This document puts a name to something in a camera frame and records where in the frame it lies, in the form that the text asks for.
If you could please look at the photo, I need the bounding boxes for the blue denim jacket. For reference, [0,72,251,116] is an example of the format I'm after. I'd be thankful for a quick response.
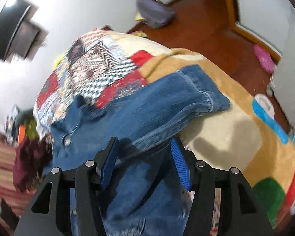
[44,65,230,235]

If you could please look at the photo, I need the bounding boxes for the maroon crumpled garment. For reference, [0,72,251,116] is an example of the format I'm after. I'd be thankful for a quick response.
[13,137,52,192]

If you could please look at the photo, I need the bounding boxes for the beige cartoon fleece blanket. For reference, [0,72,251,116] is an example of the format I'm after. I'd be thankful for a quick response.
[108,30,295,229]

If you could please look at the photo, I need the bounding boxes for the orange box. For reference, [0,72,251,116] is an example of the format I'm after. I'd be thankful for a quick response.
[18,125,26,144]

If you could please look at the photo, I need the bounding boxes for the grey green neck pillow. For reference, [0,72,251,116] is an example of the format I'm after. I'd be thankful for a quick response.
[14,108,33,128]

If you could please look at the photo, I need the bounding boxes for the pink croc shoe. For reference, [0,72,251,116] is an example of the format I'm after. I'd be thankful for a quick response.
[253,44,276,74]

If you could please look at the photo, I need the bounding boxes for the patchwork patterned quilt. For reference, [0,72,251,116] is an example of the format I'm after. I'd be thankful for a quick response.
[33,28,155,141]

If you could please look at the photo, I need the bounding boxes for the white sliding wardrobe door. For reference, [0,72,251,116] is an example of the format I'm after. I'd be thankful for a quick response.
[237,0,292,54]

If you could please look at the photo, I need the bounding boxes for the purple grey backpack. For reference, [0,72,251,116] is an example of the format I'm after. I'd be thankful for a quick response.
[136,0,176,29]

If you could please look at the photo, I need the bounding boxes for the brown wooden door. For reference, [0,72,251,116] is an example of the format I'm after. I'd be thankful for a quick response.
[194,0,284,62]

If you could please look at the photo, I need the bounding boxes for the small black wall monitor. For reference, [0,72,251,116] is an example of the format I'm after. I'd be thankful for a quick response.
[10,20,49,61]

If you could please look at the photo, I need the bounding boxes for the black wall television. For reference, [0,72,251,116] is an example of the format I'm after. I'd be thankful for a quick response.
[0,0,31,61]

